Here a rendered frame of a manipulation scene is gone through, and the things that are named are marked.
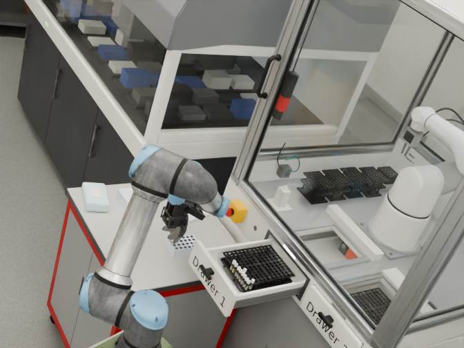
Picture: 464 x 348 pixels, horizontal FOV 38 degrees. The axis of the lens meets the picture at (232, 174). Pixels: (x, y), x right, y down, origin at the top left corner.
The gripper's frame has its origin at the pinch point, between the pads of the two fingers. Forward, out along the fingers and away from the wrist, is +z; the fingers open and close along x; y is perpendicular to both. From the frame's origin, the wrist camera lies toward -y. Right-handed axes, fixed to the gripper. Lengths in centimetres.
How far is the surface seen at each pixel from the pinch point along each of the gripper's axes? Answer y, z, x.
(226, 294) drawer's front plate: 0.6, -8.4, 39.5
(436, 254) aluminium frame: -34, -57, 80
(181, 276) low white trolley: 3.1, 5.2, 15.6
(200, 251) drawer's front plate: 1.1, -10.1, 19.0
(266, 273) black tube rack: -19.8, -8.9, 33.5
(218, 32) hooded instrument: -27, -64, -52
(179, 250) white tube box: -0.3, 2.0, 5.2
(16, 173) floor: 11, 81, -157
